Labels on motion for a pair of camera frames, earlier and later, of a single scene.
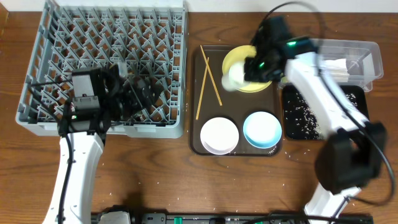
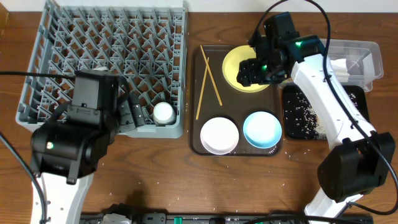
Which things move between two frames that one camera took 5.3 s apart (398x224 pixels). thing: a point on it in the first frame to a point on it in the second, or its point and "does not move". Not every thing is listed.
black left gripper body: (128, 102) to (125, 119)
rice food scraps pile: (301, 119) does not move
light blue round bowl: (262, 129) does not move
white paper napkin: (336, 69) does not move
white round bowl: (219, 135) does not move
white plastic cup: (236, 77) to (164, 114)
